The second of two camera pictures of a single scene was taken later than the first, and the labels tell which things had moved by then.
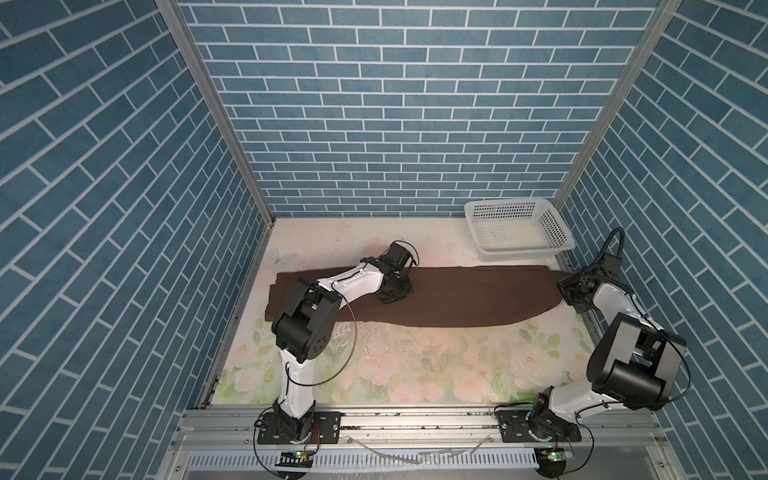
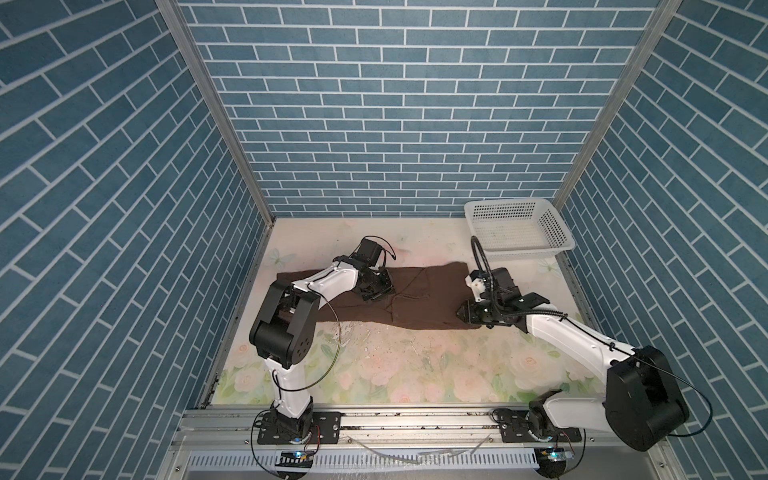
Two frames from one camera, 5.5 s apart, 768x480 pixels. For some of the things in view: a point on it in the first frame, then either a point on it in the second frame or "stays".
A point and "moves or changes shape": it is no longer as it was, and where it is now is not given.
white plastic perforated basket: [517, 230] stays
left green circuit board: [299, 459] stays
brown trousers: [438, 295] moves or changes shape
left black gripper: [407, 287] -> [387, 286]
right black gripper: [565, 285] -> [468, 313]
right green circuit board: [556, 456] stays
